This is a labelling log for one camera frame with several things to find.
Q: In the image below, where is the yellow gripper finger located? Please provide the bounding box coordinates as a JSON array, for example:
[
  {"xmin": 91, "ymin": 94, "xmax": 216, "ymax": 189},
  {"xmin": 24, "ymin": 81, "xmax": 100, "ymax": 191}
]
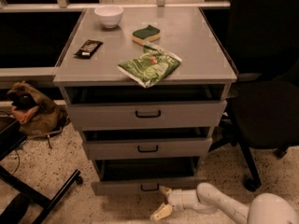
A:
[
  {"xmin": 159, "ymin": 186, "xmax": 173, "ymax": 198},
  {"xmin": 150, "ymin": 203, "xmax": 173, "ymax": 221}
]

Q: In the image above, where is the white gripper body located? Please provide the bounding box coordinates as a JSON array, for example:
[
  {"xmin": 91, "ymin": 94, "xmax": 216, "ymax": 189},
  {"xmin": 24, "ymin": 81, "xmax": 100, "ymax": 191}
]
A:
[{"xmin": 167, "ymin": 189, "xmax": 186, "ymax": 211}]

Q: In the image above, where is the grey bottom drawer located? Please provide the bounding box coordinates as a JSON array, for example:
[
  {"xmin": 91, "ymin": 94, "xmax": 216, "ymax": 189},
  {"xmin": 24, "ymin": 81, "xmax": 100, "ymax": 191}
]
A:
[{"xmin": 92, "ymin": 157, "xmax": 201, "ymax": 195}]

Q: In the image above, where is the grey drawer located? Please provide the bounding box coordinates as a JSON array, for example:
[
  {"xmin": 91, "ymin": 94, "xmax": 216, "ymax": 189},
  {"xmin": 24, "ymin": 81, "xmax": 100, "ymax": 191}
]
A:
[
  {"xmin": 66, "ymin": 101, "xmax": 226, "ymax": 131},
  {"xmin": 92, "ymin": 157, "xmax": 201, "ymax": 195},
  {"xmin": 83, "ymin": 138, "xmax": 212, "ymax": 160}
]

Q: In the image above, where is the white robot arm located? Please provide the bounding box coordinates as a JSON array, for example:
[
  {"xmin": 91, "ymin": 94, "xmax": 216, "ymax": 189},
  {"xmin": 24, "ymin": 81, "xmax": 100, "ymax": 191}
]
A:
[{"xmin": 150, "ymin": 182, "xmax": 299, "ymax": 224}]

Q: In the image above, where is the grey middle drawer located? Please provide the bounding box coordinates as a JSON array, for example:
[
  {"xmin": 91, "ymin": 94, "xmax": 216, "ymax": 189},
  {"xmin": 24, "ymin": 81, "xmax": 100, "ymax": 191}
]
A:
[{"xmin": 83, "ymin": 138, "xmax": 212, "ymax": 160}]

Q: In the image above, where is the grey top drawer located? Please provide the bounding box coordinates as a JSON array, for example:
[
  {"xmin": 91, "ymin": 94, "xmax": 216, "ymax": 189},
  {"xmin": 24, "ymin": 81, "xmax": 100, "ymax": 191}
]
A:
[{"xmin": 66, "ymin": 101, "xmax": 226, "ymax": 131}]

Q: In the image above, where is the grey metal drawer cabinet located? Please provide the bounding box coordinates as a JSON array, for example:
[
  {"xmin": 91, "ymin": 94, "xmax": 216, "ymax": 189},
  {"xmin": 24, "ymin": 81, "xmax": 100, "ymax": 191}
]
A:
[{"xmin": 52, "ymin": 6, "xmax": 238, "ymax": 179}]

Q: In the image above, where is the black office chair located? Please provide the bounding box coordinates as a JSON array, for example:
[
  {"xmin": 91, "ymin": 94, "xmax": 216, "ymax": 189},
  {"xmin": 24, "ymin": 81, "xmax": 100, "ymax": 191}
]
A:
[{"xmin": 211, "ymin": 0, "xmax": 299, "ymax": 191}]

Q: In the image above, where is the green snack bag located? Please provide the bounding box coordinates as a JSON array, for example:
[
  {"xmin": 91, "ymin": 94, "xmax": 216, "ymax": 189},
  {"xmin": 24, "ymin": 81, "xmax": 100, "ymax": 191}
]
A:
[{"xmin": 118, "ymin": 42, "xmax": 182, "ymax": 89}]

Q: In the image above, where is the brown backpack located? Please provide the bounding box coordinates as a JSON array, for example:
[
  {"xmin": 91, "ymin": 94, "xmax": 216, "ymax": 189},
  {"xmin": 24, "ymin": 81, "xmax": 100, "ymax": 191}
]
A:
[{"xmin": 7, "ymin": 81, "xmax": 68, "ymax": 147}]

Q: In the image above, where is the green yellow sponge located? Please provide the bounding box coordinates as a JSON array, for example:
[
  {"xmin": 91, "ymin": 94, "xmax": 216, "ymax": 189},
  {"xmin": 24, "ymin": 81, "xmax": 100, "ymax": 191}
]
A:
[{"xmin": 132, "ymin": 25, "xmax": 160, "ymax": 45}]

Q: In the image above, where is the black chocolate bar wrapper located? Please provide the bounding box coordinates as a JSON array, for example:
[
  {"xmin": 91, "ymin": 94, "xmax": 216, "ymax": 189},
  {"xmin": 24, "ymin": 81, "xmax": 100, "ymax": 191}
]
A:
[{"xmin": 75, "ymin": 40, "xmax": 103, "ymax": 59}]

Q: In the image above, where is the white ceramic bowl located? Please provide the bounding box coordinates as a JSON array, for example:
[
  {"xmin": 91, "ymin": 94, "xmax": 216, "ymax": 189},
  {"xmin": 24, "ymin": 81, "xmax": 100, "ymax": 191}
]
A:
[{"xmin": 94, "ymin": 5, "xmax": 123, "ymax": 28}]

